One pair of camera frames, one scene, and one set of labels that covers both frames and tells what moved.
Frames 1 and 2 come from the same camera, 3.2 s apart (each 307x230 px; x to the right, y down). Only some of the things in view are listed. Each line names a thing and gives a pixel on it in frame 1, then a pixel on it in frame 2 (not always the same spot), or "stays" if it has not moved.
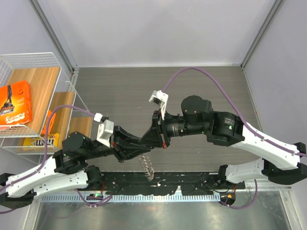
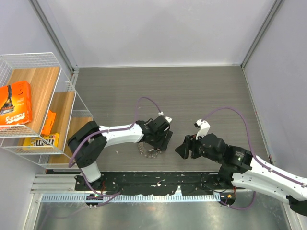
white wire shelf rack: [40, 111] stays
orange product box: [16, 106] stays
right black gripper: [152, 138] to [183, 149]
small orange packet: [50, 113] stays
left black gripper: [126, 150] to [163, 144]
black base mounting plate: [163, 183] stays
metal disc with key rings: [150, 171] to [148, 151]
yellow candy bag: [38, 143] stays
